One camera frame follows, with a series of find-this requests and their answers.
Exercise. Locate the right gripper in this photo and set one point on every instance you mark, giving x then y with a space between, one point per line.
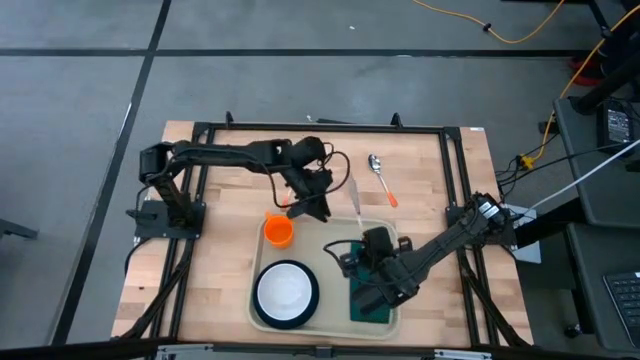
377 265

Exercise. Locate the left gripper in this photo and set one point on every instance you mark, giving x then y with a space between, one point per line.
310 185

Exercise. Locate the green cloth napkin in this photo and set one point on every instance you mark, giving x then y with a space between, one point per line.
382 318

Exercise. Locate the white ribbed bowl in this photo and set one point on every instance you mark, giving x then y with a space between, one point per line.
285 292

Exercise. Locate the dark blue plate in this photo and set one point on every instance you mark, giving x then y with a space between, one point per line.
308 317

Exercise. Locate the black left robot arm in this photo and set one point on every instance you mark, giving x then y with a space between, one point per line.
225 152

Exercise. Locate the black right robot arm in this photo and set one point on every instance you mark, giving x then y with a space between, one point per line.
440 245

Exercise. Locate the beige plastic tray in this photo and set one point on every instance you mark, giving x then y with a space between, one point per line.
330 300

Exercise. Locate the orange plastic cup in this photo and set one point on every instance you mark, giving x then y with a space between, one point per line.
278 232

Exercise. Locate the white power strip box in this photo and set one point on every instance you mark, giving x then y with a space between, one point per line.
527 252

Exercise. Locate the dark grey desk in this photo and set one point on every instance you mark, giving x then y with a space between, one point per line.
610 200
590 300

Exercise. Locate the black keyboard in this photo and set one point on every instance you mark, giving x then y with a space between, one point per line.
627 305

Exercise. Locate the black power supply box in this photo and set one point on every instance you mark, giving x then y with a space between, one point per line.
617 125

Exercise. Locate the red floor object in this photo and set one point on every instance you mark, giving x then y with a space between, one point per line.
587 75

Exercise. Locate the black floor stand foot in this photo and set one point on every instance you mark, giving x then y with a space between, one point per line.
15 230

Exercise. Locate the black stand legs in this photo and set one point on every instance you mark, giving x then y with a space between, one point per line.
615 75

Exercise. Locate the black right wrist camera housing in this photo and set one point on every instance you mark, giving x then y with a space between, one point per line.
381 240

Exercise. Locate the black table frame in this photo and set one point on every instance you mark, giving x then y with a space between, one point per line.
325 128

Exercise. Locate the black frame beam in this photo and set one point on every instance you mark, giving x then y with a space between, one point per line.
250 350

